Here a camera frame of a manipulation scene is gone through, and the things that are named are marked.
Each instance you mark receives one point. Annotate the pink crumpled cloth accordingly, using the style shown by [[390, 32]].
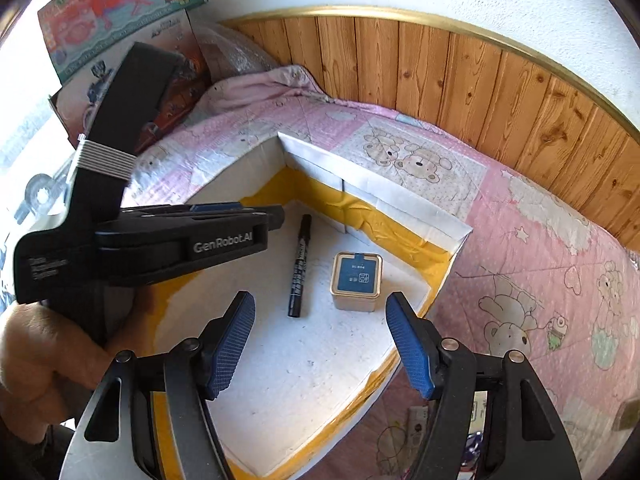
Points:
[[260, 87]]

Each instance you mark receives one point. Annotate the wooden headboard gold trim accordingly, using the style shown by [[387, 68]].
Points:
[[450, 70]]

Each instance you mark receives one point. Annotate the bubble wrap bag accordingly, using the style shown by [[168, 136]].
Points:
[[235, 55]]

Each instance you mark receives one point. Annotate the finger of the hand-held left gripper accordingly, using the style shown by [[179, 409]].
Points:
[[215, 207], [150, 240]]

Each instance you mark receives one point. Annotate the black marker pen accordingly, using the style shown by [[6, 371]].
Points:
[[298, 275]]

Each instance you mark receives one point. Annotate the white remote control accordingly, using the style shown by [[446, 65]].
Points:
[[417, 425]]

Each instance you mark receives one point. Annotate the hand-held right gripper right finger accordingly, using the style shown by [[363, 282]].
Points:
[[407, 350]]

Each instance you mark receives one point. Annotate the grey car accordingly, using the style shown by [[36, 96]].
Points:
[[42, 192]]

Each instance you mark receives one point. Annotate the colourful toy washing machine box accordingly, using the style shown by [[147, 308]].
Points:
[[110, 15]]

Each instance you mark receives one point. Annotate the dark robot toy box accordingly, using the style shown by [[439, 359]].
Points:
[[194, 75]]

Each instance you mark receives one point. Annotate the pink printed blanket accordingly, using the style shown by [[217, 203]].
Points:
[[525, 270]]

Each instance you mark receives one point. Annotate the white cardboard box yellow tape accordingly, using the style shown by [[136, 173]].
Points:
[[300, 360]]

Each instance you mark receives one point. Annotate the small gold tin blue label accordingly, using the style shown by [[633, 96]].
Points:
[[356, 280]]

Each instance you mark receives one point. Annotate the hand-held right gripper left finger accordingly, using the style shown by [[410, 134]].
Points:
[[232, 345]]

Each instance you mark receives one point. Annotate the person's left hand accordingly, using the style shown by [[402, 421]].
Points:
[[30, 355]]

